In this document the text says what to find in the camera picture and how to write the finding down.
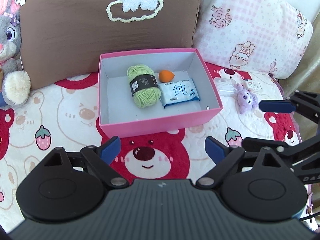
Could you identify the red bear print blanket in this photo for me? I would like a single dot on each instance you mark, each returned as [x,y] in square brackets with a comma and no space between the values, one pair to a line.
[66,114]

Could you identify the clear plastic packet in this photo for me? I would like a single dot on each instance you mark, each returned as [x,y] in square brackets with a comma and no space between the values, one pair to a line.
[228,87]

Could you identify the brown embroidered pillow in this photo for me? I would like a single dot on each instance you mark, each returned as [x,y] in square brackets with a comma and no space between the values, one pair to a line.
[65,38]

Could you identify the pink cardboard box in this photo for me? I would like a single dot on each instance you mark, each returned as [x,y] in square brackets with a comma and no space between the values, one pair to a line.
[118,114]

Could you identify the purple plush keychain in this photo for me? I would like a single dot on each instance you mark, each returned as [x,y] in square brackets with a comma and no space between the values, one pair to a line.
[246,100]

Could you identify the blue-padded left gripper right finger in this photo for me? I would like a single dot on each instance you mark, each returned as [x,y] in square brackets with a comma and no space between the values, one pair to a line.
[217,151]

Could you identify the blue wet wipes pack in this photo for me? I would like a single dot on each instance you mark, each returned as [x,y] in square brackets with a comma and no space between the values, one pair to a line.
[176,92]

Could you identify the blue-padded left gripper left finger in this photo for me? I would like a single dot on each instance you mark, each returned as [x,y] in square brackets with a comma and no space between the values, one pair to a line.
[107,152]

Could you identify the pink checkered bunny pillow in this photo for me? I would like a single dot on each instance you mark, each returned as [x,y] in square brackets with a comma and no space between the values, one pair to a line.
[268,36]

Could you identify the grey bunny plush toy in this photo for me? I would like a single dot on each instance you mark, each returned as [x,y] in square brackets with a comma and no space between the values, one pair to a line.
[15,82]

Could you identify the orange makeup sponge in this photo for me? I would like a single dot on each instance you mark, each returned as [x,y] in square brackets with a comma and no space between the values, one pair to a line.
[166,76]

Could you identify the green yarn ball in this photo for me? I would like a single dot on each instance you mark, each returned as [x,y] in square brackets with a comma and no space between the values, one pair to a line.
[143,84]

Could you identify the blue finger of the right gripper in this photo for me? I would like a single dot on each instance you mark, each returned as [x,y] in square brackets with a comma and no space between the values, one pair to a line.
[277,106]

